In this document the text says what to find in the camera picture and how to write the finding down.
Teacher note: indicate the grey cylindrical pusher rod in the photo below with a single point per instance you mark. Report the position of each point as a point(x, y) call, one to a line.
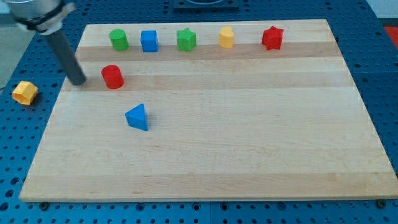
point(60, 46)

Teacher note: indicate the red cylinder block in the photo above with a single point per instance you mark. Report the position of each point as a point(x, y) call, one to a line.
point(112, 76)

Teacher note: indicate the yellow heart block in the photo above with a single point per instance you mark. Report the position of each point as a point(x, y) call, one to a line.
point(226, 37)

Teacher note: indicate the green cylinder block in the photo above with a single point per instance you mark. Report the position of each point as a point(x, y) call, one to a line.
point(118, 40)

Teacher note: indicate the yellow hexagon block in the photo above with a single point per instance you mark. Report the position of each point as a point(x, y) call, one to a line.
point(25, 92)

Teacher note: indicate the blue cube block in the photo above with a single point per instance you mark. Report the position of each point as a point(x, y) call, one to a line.
point(149, 41)

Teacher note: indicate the blue triangle block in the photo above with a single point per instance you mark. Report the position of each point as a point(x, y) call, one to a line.
point(137, 118)

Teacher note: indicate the green star block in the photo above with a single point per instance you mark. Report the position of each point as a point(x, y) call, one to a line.
point(186, 40)

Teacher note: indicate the light wooden board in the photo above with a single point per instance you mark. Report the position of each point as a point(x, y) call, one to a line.
point(236, 124)

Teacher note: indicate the red star block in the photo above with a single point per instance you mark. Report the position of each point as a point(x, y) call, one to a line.
point(272, 38)

